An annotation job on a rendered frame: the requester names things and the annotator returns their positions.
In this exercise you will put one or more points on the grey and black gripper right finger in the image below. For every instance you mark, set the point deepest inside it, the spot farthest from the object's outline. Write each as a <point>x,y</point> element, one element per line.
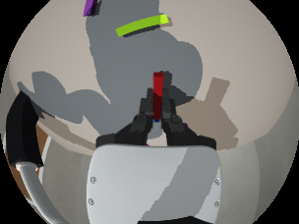
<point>178,134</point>

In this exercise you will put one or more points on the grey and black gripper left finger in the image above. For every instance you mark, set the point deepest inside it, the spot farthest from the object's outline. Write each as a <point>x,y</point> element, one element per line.
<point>134,133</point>

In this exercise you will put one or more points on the red rod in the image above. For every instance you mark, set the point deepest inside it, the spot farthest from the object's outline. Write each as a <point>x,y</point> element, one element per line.
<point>157,94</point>

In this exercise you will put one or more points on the lime green rod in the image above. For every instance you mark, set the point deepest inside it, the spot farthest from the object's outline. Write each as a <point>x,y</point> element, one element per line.
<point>144,23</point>

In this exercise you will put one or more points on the purple rod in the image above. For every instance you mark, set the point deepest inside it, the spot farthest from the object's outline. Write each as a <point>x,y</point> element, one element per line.
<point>90,8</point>

